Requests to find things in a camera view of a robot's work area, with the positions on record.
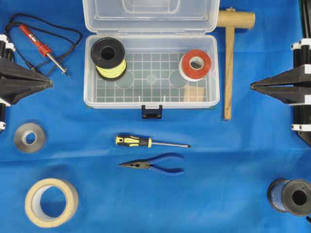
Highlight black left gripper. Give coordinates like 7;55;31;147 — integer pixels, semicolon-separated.
0;34;53;133

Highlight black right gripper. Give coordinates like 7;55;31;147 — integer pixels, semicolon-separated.
250;38;311;132

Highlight clear plastic tool box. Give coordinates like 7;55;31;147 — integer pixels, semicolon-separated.
84;34;220;109

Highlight clear tool box lid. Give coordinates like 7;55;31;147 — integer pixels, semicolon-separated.
83;0;220;34

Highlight black tool box latch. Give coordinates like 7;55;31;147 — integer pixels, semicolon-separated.
141;105;162;119

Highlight red soldering iron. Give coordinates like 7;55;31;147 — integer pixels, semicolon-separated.
19;24;69;76

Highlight grey tape roll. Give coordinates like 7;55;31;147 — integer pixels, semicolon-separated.
14;123;46;153

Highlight wooden mallet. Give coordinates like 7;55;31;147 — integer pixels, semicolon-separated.
217;7;256;120

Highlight red tape roll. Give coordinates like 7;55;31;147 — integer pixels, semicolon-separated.
179;50;212;82

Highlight blue table cloth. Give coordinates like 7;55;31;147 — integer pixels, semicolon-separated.
0;0;311;233

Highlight beige masking tape roll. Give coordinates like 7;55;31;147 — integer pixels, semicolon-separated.
24;178;79;228

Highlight yellow black screwdriver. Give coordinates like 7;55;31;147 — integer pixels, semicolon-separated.
115;135;191;148

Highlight black soldering iron cable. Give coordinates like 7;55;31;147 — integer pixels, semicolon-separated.
4;13;83;76

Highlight black right background frame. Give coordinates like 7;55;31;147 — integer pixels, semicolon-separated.
299;0;311;38

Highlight yellow wire spool black flanges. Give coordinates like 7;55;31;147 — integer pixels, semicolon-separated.
90;37;127;81

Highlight blue wire spool black flanges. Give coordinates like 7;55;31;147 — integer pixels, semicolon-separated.
267;179;311;216

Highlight blue handled needle-nose pliers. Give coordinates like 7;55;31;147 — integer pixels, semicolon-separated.
119;153;184;176

